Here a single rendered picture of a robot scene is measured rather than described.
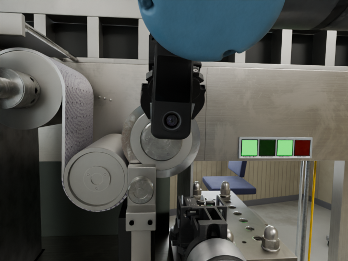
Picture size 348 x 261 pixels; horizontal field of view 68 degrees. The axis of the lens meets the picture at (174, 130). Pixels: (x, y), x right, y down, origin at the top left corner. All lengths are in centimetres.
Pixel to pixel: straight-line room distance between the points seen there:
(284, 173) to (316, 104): 311
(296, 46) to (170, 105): 80
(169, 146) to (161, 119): 18
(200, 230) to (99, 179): 23
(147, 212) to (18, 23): 37
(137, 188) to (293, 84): 67
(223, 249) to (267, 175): 355
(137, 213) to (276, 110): 61
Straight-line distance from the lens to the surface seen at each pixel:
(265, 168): 381
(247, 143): 87
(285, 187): 411
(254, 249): 59
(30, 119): 53
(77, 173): 52
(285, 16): 18
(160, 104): 29
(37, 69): 53
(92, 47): 85
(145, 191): 42
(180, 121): 29
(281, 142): 91
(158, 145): 47
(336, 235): 137
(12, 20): 52
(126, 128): 48
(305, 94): 96
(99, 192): 52
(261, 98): 89
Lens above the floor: 131
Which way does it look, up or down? 5 degrees down
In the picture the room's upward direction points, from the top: 1 degrees clockwise
